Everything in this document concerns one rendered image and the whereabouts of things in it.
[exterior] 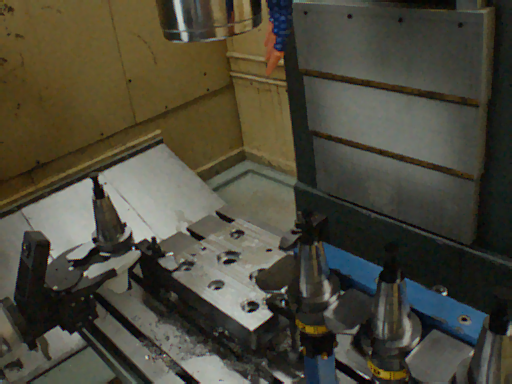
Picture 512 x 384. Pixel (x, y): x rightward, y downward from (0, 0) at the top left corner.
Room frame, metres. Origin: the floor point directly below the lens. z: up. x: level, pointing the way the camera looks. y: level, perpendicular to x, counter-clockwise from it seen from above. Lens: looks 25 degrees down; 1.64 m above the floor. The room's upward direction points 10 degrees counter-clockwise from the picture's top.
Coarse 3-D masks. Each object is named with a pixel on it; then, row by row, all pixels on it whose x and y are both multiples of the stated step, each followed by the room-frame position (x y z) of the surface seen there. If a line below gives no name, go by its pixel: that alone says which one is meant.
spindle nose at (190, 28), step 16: (160, 0) 0.80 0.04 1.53; (176, 0) 0.77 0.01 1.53; (192, 0) 0.76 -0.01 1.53; (208, 0) 0.76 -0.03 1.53; (224, 0) 0.76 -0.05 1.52; (240, 0) 0.77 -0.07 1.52; (256, 0) 0.79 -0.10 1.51; (160, 16) 0.81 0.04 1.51; (176, 16) 0.77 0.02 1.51; (192, 16) 0.76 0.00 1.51; (208, 16) 0.76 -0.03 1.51; (224, 16) 0.76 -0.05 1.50; (240, 16) 0.76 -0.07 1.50; (256, 16) 0.79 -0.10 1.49; (176, 32) 0.78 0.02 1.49; (192, 32) 0.76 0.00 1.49; (208, 32) 0.76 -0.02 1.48; (224, 32) 0.76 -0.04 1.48; (240, 32) 0.77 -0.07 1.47
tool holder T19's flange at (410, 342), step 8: (368, 312) 0.43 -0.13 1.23; (368, 320) 0.42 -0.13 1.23; (416, 320) 0.41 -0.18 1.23; (368, 328) 0.41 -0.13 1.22; (416, 328) 0.39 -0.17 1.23; (368, 336) 0.40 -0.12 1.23; (376, 336) 0.39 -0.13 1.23; (408, 336) 0.39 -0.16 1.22; (416, 336) 0.38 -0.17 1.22; (368, 344) 0.39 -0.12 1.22; (376, 344) 0.39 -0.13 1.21; (384, 344) 0.39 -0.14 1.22; (392, 344) 0.38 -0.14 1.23; (400, 344) 0.38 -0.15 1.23; (408, 344) 0.38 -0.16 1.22; (416, 344) 0.38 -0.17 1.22; (368, 352) 0.39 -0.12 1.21; (376, 352) 0.39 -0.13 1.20; (384, 352) 0.38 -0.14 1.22; (392, 352) 0.38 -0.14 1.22; (400, 352) 0.37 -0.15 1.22; (392, 360) 0.38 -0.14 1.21; (400, 360) 0.37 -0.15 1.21
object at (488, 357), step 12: (480, 336) 0.32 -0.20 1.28; (492, 336) 0.31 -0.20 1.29; (504, 336) 0.30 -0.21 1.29; (480, 348) 0.32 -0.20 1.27; (492, 348) 0.31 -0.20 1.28; (504, 348) 0.30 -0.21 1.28; (480, 360) 0.31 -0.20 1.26; (492, 360) 0.30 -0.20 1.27; (504, 360) 0.30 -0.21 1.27; (468, 372) 0.32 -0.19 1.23; (480, 372) 0.31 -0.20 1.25; (492, 372) 0.30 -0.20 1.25; (504, 372) 0.30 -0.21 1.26
